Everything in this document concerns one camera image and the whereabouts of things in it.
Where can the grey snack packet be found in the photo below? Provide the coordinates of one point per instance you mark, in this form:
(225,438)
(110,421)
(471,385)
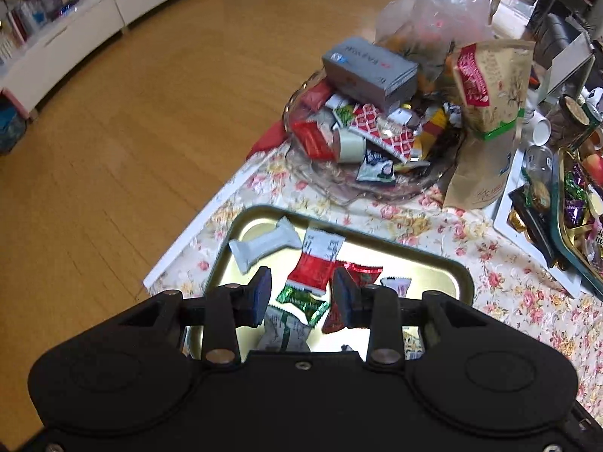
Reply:
(285,332)

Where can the red patterned packet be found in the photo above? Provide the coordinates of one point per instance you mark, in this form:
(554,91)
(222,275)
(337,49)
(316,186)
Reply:
(377,125)

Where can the yellow snack packet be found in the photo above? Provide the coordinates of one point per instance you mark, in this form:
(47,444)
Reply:
(434,129)

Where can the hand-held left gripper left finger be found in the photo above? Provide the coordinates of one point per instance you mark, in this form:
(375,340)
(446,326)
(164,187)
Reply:
(261,294)

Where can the cork-lidded glass jar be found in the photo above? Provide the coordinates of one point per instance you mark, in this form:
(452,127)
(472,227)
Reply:
(567,117)

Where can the teal tray of sweets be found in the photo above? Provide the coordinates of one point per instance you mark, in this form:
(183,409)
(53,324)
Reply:
(563,245)

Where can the small purple white packet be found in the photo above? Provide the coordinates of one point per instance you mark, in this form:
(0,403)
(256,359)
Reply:
(395,287)

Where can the red cloth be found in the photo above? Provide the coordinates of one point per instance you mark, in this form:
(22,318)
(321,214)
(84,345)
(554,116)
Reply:
(266,140)

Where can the red apple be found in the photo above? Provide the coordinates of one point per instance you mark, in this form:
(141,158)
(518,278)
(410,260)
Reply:
(593,164)

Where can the grey cardboard box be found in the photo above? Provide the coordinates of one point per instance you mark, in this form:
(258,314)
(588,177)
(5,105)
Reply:
(362,70)

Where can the white desk calendar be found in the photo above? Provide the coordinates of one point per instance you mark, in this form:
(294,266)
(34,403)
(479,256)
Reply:
(565,70)

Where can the blue white cartoon packet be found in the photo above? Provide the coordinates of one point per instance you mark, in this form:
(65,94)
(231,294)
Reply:
(374,167)

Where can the red white snack packet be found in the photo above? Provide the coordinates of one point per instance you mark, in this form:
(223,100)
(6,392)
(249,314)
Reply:
(315,263)

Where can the green candy packet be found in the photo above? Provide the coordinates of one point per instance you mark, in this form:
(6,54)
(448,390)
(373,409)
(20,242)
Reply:
(301,301)

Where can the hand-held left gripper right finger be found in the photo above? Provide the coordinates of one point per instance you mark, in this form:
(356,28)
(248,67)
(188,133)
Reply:
(341,299)

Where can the red foil candy packet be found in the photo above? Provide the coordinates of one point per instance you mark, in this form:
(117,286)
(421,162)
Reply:
(365,273)

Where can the kraft paper snack bag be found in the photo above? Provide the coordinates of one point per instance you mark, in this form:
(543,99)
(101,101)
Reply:
(476,174)

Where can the white TV cabinet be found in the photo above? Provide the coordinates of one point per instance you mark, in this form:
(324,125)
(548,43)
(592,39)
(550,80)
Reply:
(70,42)

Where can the clear plastic bag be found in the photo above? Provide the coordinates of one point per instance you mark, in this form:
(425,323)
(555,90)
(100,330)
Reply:
(424,19)

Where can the purple candy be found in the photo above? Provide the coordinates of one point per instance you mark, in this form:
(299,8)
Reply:
(574,212)

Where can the white rectangular tray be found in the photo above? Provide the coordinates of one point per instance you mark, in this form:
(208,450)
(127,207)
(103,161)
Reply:
(506,197)

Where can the white cup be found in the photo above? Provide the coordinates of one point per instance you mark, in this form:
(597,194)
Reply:
(541,131)

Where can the clear tape roll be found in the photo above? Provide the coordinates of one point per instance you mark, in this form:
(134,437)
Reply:
(348,146)

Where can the gold metal tray teal rim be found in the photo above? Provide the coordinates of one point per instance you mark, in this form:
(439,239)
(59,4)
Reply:
(400,263)

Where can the clear glass tumbler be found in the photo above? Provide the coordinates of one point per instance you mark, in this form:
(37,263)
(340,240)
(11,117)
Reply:
(538,162)

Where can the blue bag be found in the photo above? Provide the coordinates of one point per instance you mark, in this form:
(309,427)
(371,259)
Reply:
(10,125)

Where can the black chocolate box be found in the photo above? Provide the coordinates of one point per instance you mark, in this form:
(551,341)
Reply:
(537,230)

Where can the clear glass dish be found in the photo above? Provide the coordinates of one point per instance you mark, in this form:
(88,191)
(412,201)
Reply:
(329,183)

